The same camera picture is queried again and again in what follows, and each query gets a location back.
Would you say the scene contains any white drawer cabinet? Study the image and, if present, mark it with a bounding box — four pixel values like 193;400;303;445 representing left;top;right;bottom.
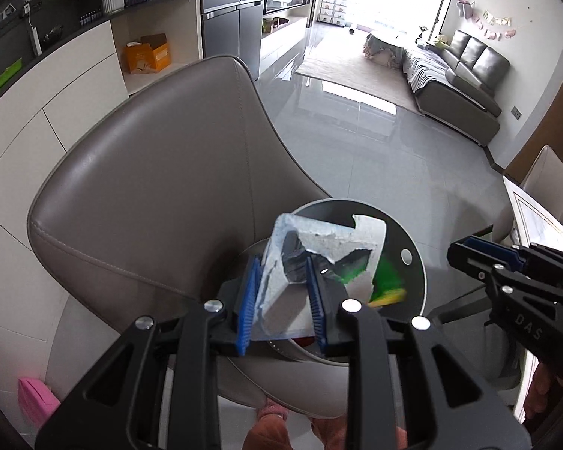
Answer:
316;0;352;24

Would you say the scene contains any pink slipper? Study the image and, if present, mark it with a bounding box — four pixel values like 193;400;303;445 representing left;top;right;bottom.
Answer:
258;396;289;420

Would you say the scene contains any pink plastic object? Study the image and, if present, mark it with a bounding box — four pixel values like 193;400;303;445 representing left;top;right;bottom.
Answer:
19;377;61;434

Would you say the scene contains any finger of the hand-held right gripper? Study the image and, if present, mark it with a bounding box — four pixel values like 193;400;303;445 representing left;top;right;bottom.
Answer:
447;237;563;277
484;262;563;303

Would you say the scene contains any beige dining chair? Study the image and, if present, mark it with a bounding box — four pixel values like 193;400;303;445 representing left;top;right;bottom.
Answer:
27;55;357;420
520;145;563;198

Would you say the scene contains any dark grey refrigerator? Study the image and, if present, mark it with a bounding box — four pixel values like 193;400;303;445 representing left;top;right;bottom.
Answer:
201;0;268;81

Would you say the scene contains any white power strip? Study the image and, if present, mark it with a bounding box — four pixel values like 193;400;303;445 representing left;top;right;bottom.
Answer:
24;4;43;56

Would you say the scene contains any beige rug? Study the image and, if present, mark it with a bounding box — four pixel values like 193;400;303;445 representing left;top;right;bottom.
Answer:
294;42;416;113

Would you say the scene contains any person's right hand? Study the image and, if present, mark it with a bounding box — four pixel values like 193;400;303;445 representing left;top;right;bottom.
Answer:
524;363;561;425

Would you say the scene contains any wall garland decoration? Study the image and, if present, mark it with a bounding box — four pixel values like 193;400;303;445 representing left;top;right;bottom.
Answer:
457;0;516;41

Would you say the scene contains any green rectangular tray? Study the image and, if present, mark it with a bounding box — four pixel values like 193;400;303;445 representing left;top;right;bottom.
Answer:
0;57;23;102

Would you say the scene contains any grey leather sofa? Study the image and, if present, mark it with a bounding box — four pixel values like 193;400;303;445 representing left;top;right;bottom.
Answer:
402;29;511;147

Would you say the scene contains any torn white paper carton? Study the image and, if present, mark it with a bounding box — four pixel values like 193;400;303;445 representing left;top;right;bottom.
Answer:
255;213;386;341

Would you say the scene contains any green yellow wrapper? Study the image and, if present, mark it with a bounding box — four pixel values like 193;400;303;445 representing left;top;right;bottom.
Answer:
338;253;408;308

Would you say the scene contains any white round waste bin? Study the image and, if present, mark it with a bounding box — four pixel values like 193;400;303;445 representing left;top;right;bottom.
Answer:
216;198;427;367

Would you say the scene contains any coffee table with cloth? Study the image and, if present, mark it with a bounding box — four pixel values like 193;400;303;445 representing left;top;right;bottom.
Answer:
363;30;406;67

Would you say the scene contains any orange cardboard box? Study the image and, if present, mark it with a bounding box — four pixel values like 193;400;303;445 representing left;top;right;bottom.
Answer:
124;34;170;74

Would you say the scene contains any white sideboard cabinet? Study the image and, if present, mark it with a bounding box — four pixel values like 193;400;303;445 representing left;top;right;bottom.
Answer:
0;0;203;385

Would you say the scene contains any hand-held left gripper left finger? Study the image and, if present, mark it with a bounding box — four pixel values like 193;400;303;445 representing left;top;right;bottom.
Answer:
34;257;264;450

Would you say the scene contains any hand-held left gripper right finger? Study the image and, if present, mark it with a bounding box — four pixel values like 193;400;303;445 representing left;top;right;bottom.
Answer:
306;254;533;450

